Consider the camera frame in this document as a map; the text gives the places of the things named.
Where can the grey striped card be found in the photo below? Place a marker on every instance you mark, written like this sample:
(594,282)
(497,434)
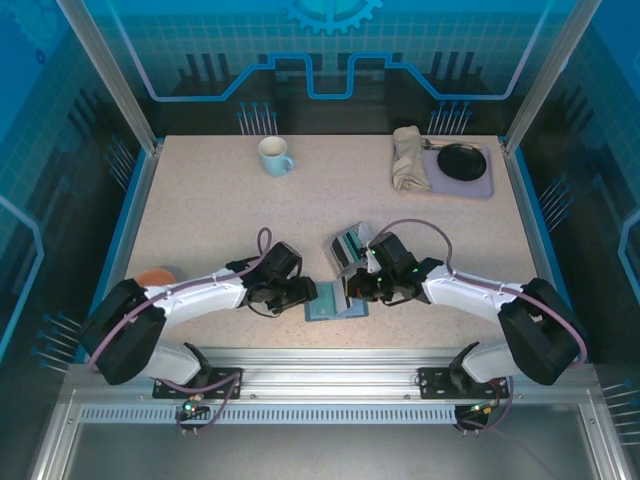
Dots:
(342,300)

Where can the teal box lid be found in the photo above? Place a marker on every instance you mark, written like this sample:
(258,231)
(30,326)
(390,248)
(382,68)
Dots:
(360,310)

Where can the teal card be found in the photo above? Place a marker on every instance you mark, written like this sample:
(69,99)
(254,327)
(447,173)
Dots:
(325,300)
(354,241)

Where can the orange cup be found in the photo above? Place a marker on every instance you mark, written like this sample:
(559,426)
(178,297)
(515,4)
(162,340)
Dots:
(155,276)

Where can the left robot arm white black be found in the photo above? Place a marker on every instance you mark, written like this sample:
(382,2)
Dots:
(210,297)

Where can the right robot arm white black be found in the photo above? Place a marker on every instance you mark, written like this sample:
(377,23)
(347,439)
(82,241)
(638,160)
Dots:
(460,295)

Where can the black card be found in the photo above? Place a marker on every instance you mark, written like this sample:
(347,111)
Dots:
(340,250)

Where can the beige folded cloth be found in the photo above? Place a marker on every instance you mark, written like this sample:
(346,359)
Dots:
(407,160)

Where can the light blue mug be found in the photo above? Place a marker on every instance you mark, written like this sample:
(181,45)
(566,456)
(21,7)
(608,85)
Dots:
(274,160)

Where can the lilac tray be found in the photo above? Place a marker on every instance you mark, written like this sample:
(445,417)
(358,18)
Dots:
(475,189)

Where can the black plate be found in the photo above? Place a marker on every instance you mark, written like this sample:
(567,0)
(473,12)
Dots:
(462,161)

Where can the steel lower panel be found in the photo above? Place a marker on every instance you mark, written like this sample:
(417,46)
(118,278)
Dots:
(325,455)

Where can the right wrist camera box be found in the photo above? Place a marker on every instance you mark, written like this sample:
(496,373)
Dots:
(373,261)

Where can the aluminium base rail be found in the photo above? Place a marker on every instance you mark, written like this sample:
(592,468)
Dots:
(325,375)

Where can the aluminium side rail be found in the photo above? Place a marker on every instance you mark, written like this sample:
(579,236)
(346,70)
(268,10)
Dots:
(127,235)
(522,200)

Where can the aluminium frame post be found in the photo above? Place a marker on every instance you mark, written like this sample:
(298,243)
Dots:
(542,75)
(110,75)

